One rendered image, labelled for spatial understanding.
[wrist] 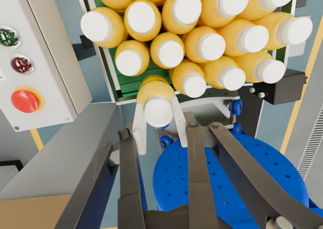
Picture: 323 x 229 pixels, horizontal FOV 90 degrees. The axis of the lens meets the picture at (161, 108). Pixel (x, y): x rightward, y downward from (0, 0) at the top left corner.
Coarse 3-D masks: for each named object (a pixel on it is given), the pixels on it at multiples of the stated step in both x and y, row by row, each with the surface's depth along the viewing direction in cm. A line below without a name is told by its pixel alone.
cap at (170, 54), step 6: (168, 42) 24; (174, 42) 25; (162, 48) 25; (168, 48) 25; (174, 48) 25; (180, 48) 25; (162, 54) 25; (168, 54) 25; (174, 54) 25; (180, 54) 25; (162, 60) 25; (168, 60) 26; (174, 60) 26; (180, 60) 26; (168, 66) 26; (174, 66) 26
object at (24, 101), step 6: (18, 90) 23; (24, 90) 23; (12, 96) 23; (18, 96) 23; (24, 96) 23; (30, 96) 23; (12, 102) 24; (18, 102) 24; (24, 102) 24; (30, 102) 24; (36, 102) 24; (18, 108) 24; (24, 108) 24; (30, 108) 24; (36, 108) 24
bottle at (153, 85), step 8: (144, 80) 32; (152, 80) 27; (160, 80) 27; (144, 88) 24; (152, 88) 23; (160, 88) 23; (168, 88) 24; (144, 96) 23; (152, 96) 22; (160, 96) 22; (168, 96) 23; (144, 104) 22
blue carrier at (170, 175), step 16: (176, 144) 43; (256, 144) 38; (160, 160) 38; (176, 160) 38; (208, 160) 36; (272, 160) 33; (288, 160) 32; (160, 176) 34; (176, 176) 33; (224, 176) 31; (272, 176) 30; (288, 176) 29; (160, 192) 31; (176, 192) 30; (224, 192) 29; (288, 192) 27; (304, 192) 26; (160, 208) 29; (224, 208) 26; (240, 208) 26; (240, 224) 24; (256, 224) 23
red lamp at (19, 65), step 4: (12, 60) 21; (16, 60) 21; (20, 60) 21; (24, 60) 22; (12, 64) 21; (16, 64) 21; (20, 64) 21; (24, 64) 22; (28, 64) 22; (12, 68) 22; (16, 68) 22; (20, 68) 22; (24, 68) 22; (28, 68) 22; (20, 72) 22; (24, 72) 22
